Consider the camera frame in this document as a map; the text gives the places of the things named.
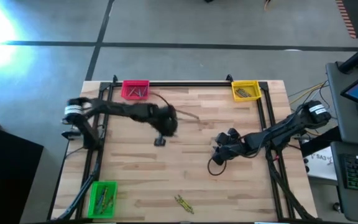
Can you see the grey blue crayon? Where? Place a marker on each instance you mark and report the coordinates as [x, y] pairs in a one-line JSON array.
[[103, 196]]

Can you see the grey monitor desk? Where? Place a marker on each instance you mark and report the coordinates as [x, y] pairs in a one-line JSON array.
[[337, 102]]

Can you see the black caster wheel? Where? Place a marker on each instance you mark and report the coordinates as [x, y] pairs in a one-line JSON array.
[[337, 207]]

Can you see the black metal pole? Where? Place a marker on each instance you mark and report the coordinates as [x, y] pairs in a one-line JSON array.
[[357, 56]]

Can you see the red plastic basket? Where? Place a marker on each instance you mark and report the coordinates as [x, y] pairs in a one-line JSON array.
[[135, 84]]

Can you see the black desk base bar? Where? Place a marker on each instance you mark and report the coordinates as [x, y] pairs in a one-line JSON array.
[[322, 141]]

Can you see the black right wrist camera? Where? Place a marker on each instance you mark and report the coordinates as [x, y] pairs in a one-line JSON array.
[[222, 139]]

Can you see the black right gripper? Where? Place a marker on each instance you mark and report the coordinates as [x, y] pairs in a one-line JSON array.
[[238, 146]]

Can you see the large black floor object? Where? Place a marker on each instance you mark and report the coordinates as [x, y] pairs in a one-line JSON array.
[[8, 174]]

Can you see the yellow plastic basket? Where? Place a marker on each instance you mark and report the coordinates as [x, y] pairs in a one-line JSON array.
[[256, 93]]

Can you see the green plastic basket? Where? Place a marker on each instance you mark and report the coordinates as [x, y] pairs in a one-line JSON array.
[[92, 202]]

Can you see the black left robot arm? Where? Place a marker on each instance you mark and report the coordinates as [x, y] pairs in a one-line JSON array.
[[113, 109]]

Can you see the dark grey crayon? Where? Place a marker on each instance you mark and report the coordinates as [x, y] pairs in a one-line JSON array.
[[187, 114]]

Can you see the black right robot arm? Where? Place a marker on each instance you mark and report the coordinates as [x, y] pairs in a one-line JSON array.
[[287, 126]]

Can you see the pale grey crayon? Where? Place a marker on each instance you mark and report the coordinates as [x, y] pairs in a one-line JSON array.
[[132, 91]]

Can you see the white paper sheet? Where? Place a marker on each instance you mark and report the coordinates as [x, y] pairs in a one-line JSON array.
[[322, 165]]

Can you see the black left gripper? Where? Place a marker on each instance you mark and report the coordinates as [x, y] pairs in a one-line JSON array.
[[166, 123]]

